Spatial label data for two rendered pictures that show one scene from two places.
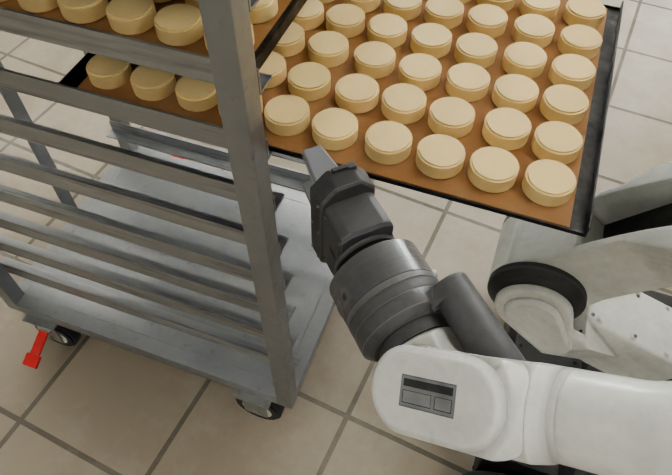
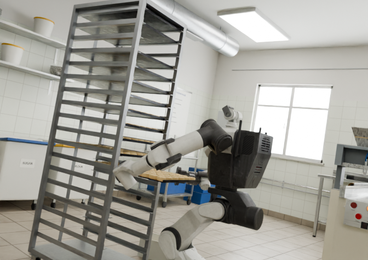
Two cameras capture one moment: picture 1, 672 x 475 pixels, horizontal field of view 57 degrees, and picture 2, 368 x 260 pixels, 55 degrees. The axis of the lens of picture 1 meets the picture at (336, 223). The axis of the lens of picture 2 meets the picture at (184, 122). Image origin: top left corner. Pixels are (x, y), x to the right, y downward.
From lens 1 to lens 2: 168 cm
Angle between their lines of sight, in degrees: 57
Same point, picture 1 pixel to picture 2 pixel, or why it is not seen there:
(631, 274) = (188, 226)
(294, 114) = not seen: hidden behind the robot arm
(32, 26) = (90, 147)
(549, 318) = (168, 240)
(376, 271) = not seen: hidden behind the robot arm
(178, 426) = not seen: outside the picture
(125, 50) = (102, 150)
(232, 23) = (118, 139)
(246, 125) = (115, 158)
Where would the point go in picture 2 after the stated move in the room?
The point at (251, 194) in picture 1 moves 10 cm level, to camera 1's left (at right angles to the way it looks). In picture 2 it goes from (110, 175) to (95, 173)
